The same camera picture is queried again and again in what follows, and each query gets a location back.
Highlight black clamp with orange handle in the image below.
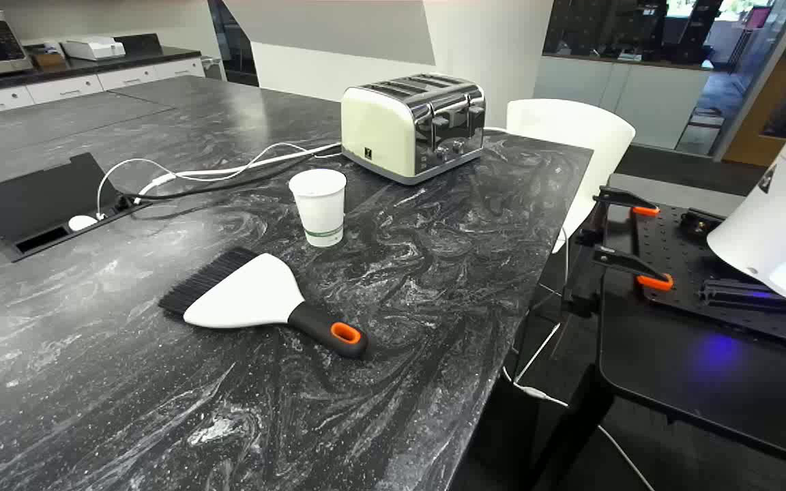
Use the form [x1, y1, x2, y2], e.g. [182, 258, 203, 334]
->
[593, 244, 676, 297]
[595, 187, 667, 224]

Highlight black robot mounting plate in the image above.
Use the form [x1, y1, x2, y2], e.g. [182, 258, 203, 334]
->
[582, 194, 786, 477]

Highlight white brush with black handle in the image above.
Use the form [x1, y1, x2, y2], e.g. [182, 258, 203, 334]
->
[155, 247, 373, 360]

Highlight black countertop appliance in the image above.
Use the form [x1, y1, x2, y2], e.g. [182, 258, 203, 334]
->
[116, 33, 167, 61]

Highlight white paper cup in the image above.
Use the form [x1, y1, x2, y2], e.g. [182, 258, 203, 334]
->
[287, 168, 350, 251]

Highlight black table socket box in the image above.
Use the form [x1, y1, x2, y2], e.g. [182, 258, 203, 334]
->
[0, 151, 137, 265]

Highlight thin white hanging cable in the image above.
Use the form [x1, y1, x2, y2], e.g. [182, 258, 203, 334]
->
[499, 318, 660, 491]

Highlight white plastic chair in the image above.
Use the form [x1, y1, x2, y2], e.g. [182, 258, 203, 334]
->
[503, 97, 638, 258]

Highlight white plug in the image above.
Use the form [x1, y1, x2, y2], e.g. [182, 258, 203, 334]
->
[66, 214, 105, 235]

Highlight white countertop appliance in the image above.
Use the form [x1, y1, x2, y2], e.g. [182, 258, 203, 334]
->
[57, 35, 128, 64]

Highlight thick white cable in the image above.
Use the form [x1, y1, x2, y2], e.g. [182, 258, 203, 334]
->
[133, 140, 343, 202]

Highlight white kitchen counter cabinets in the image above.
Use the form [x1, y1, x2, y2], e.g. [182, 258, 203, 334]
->
[0, 49, 210, 123]

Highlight cream and chrome toaster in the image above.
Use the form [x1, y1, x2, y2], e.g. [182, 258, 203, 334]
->
[339, 72, 489, 190]

